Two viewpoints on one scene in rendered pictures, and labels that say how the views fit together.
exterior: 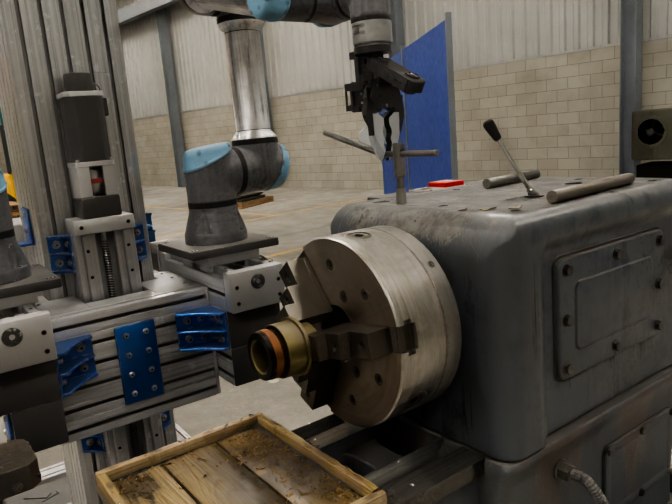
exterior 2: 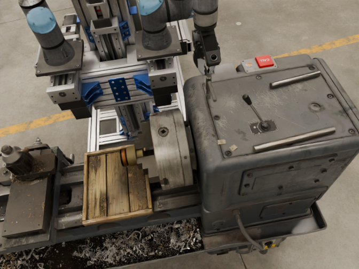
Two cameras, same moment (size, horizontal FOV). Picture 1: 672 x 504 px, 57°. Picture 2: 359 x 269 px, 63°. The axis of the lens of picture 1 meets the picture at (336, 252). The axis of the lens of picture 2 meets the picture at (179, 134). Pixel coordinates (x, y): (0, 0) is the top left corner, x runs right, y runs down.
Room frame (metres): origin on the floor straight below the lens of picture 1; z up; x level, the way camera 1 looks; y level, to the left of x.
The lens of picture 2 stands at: (0.47, -0.42, 2.09)
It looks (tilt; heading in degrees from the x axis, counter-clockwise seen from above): 55 degrees down; 32
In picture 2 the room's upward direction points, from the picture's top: 7 degrees counter-clockwise
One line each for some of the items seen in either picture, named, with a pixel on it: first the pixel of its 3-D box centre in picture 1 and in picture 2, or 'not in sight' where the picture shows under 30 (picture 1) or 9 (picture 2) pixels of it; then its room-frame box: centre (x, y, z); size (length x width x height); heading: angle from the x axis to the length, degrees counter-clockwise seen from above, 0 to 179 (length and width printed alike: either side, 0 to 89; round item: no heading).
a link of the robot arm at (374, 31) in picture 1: (370, 35); (204, 15); (1.21, -0.10, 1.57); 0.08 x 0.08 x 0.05
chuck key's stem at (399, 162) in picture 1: (399, 173); (208, 87); (1.17, -0.13, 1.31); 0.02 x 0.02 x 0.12
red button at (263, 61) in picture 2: (445, 185); (264, 62); (1.43, -0.27, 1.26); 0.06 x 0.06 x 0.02; 35
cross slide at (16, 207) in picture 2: not in sight; (30, 187); (0.63, 0.49, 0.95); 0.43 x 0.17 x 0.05; 35
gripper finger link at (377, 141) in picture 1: (369, 137); (200, 62); (1.20, -0.08, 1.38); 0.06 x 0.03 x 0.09; 36
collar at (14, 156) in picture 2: not in sight; (10, 153); (0.69, 0.53, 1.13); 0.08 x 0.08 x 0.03
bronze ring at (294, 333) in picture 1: (285, 348); (132, 156); (0.90, 0.09, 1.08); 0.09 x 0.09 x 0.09; 35
